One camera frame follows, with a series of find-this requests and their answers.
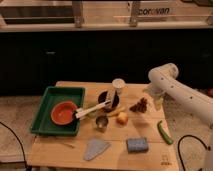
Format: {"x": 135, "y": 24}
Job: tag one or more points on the red yellow apple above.
{"x": 122, "y": 118}

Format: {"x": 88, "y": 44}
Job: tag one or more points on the yellow banana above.
{"x": 115, "y": 112}

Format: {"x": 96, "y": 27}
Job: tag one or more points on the blue sponge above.
{"x": 136, "y": 145}

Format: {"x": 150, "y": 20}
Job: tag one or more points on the green plastic tray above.
{"x": 42, "y": 123}

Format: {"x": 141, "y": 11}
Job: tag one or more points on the dark red grape bunch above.
{"x": 140, "y": 106}

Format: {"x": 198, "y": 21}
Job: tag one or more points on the green cucumber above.
{"x": 163, "y": 134}

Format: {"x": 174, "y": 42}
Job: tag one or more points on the orange bowl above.
{"x": 63, "y": 113}

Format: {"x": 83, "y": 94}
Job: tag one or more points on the white paper cup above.
{"x": 119, "y": 85}

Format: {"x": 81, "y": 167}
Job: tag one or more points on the small metal cup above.
{"x": 101, "y": 123}

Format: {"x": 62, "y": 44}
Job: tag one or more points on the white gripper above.
{"x": 157, "y": 95}

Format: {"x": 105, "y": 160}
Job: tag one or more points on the grey folded cloth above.
{"x": 94, "y": 148}

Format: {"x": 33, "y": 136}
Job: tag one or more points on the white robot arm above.
{"x": 163, "y": 80}

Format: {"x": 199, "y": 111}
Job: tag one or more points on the wooden board in bowl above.
{"x": 110, "y": 97}

